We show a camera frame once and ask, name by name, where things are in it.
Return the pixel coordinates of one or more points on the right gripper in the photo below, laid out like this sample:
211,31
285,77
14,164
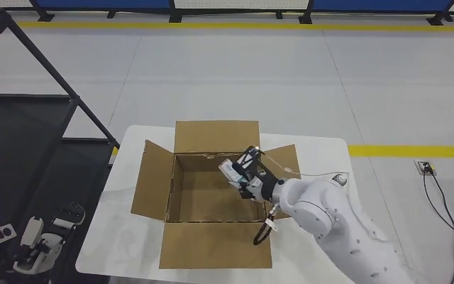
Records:
263,187

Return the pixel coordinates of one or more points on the small white box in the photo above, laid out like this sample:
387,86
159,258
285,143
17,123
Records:
227,170

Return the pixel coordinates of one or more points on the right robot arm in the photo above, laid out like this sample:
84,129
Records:
330,216

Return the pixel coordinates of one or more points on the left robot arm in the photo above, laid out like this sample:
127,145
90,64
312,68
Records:
35,241

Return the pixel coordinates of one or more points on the large brown cardboard carton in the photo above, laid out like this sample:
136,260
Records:
213,245

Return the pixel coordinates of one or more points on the white perforated partition panel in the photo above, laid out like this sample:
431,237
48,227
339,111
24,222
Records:
241,3

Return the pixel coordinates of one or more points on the dark mesh fence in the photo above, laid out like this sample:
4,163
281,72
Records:
32,149

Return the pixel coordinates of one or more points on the blue partition panel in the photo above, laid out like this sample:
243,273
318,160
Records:
103,3
383,4

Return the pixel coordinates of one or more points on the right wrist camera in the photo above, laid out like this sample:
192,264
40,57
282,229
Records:
252,156

